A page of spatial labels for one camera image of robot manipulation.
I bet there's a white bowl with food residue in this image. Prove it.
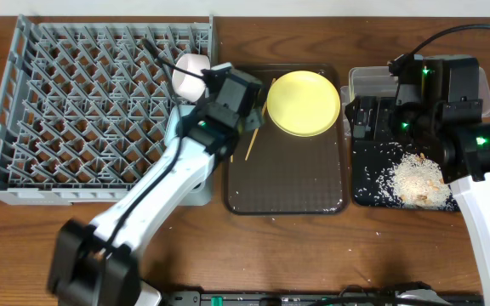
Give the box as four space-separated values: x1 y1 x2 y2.
172 54 210 102

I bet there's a yellow plate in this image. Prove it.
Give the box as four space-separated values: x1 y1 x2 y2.
266 71 341 137

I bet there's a light blue bowl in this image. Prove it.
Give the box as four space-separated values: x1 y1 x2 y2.
163 105 195 146

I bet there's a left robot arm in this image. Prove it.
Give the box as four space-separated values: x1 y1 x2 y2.
47 63 264 306

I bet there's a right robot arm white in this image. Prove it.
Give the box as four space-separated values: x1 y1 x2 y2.
345 96 490 305

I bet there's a clear plastic waste bin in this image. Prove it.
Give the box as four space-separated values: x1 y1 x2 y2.
341 66 490 139

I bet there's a black waste tray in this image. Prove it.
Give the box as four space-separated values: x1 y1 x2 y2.
350 135 461 213

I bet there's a grey dishwasher rack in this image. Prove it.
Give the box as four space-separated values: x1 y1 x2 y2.
0 16 218 206

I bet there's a dark brown serving tray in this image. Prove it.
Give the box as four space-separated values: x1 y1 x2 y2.
224 64 349 215

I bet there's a spilled rice pile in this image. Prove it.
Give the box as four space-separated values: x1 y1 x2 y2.
363 142 454 210

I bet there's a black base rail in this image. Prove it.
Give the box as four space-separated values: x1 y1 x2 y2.
160 281 484 306

